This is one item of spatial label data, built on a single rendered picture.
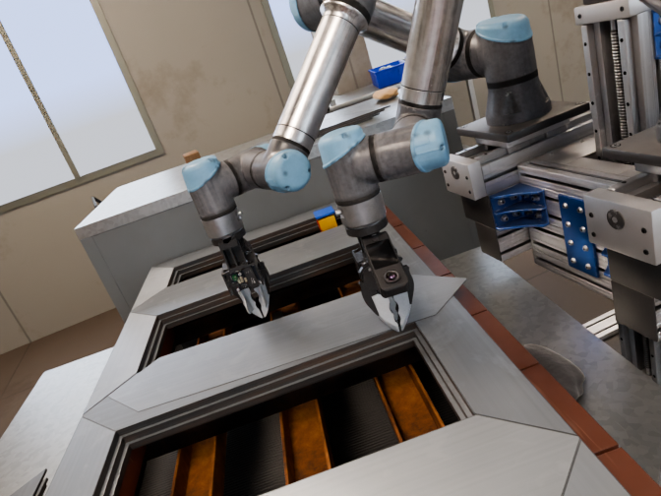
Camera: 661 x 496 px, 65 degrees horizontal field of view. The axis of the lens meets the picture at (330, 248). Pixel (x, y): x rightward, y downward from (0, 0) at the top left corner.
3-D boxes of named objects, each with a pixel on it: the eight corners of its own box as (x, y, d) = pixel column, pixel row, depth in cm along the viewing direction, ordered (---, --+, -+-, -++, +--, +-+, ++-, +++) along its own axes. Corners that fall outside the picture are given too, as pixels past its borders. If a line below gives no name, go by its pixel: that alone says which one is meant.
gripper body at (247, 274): (230, 299, 105) (208, 247, 101) (231, 282, 113) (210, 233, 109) (267, 286, 105) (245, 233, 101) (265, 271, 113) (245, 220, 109)
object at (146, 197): (80, 240, 169) (74, 229, 167) (121, 196, 225) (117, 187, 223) (453, 108, 173) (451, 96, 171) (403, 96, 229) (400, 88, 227)
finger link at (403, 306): (408, 312, 97) (395, 270, 94) (418, 327, 92) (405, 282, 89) (392, 318, 97) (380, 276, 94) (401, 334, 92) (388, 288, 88)
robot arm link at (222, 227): (202, 215, 107) (239, 201, 107) (210, 234, 109) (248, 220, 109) (199, 224, 100) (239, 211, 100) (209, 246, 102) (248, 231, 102)
